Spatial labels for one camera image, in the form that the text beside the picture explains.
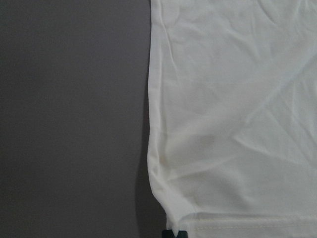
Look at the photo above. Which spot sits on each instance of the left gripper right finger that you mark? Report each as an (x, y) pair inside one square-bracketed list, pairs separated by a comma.
[(182, 234)]

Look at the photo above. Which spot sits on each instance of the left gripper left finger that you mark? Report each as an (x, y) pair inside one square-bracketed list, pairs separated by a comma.
[(167, 234)]

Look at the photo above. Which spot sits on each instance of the beige long-sleeve printed shirt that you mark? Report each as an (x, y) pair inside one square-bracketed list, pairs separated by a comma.
[(233, 117)]

